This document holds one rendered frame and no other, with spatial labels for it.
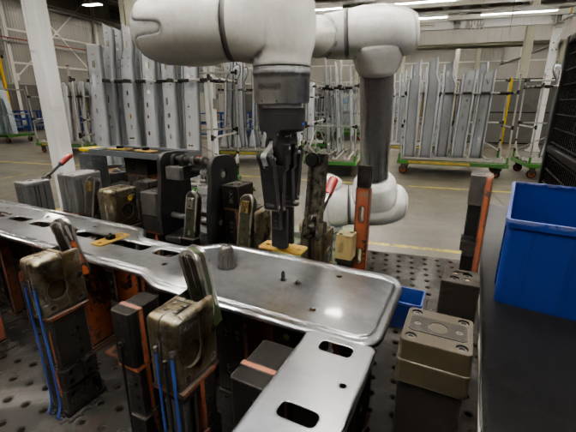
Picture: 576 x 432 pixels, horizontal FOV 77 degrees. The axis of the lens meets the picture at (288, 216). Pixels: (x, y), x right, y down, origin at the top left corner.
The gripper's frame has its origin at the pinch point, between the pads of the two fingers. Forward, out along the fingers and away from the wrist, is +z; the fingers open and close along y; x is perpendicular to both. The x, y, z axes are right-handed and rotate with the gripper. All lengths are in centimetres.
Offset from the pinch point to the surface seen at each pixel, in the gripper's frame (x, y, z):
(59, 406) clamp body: -39, 23, 37
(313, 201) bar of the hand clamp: -0.4, -14.8, -1.0
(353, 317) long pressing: 15.2, 6.2, 10.6
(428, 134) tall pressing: -49, -700, 38
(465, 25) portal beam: -32, -1161, -221
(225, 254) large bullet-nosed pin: -12.1, 1.2, 7.1
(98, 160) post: -92, -33, -1
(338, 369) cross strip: 16.8, 18.0, 10.6
